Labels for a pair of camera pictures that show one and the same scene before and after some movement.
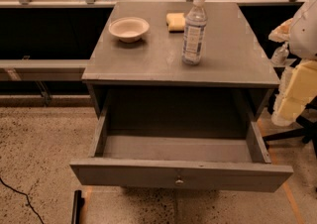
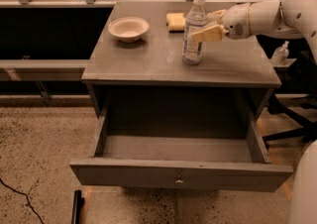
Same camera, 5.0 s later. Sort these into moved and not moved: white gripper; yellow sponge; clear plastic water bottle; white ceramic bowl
Moved: white gripper
Not moved: clear plastic water bottle; yellow sponge; white ceramic bowl
